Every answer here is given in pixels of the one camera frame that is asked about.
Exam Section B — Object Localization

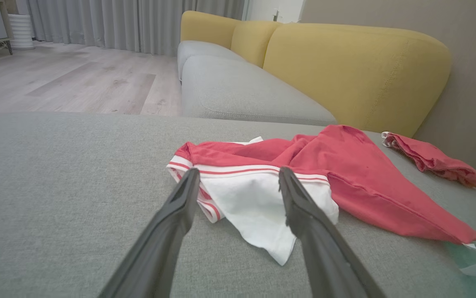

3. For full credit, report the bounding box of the grey pleated curtain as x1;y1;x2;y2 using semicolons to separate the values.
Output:
16;0;247;57

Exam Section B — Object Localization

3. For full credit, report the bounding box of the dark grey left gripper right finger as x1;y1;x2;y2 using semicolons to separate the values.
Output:
279;166;386;298

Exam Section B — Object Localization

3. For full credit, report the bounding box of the large grey sofa chaise cushion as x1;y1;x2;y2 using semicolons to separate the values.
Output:
0;112;476;298

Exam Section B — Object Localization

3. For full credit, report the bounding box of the white ribbed cylinder pot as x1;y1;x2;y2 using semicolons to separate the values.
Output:
8;14;35;50

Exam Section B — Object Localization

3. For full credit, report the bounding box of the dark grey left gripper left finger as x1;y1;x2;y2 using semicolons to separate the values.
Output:
98;168;201;298

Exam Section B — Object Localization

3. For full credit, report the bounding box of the red shorts white trim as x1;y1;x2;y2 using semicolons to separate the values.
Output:
381;131;476;189

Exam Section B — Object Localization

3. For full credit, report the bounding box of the grey sofa seat cushion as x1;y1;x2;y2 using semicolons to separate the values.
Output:
177;40;247;82
181;55;338;127

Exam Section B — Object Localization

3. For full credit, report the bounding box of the wide yellow sofa back cushion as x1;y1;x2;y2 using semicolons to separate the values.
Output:
262;23;453;138

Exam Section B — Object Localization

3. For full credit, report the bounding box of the red jersey with lettering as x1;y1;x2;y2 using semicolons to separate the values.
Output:
166;124;476;277

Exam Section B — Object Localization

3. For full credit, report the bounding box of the narrow yellow sofa back cushion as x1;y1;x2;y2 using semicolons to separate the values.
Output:
230;20;283;69

